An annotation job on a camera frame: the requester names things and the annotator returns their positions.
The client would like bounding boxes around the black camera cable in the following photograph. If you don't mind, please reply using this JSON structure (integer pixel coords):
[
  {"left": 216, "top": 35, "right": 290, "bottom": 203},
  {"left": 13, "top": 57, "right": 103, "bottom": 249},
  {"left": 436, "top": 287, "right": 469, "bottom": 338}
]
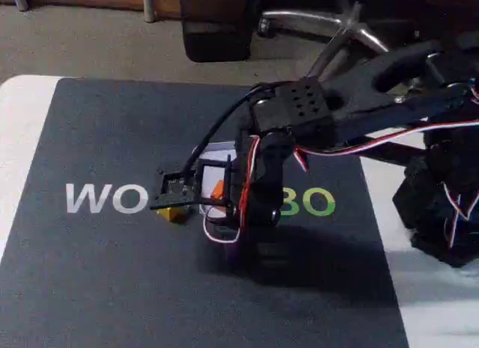
[{"left": 182, "top": 84, "right": 280, "bottom": 174}]

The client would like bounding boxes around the black mat with WOWROBO print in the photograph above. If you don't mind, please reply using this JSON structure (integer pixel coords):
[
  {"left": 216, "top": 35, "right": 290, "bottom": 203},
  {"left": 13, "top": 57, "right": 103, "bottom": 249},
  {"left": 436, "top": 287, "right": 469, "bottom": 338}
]
[{"left": 0, "top": 77, "right": 411, "bottom": 348}]

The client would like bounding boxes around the black camera mount frame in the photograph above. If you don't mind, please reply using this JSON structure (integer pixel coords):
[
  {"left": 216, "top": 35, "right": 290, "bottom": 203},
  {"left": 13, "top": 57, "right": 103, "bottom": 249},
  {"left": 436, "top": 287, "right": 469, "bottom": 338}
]
[{"left": 149, "top": 153, "right": 239, "bottom": 211}]

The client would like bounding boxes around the chrome office chair base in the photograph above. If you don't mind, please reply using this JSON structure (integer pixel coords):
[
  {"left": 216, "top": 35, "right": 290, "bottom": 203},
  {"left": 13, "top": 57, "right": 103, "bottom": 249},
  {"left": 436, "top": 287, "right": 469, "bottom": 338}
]
[{"left": 257, "top": 1, "right": 390, "bottom": 83}]

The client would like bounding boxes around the yellow wooden block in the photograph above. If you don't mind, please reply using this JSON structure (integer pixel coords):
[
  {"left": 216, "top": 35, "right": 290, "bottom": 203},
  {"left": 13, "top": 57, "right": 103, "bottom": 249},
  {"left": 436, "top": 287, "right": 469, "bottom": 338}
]
[{"left": 156, "top": 204, "right": 190, "bottom": 224}]

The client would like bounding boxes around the white rectangular tray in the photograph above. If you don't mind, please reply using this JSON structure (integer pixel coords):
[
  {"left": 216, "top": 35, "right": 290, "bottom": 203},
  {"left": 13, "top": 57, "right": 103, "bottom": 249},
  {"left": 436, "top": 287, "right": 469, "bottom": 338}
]
[{"left": 192, "top": 141, "right": 244, "bottom": 224}]

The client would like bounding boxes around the red white servo cable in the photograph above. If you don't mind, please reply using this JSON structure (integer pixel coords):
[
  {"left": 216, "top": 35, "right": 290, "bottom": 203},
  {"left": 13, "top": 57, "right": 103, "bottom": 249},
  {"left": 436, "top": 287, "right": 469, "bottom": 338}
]
[{"left": 291, "top": 119, "right": 479, "bottom": 173}]

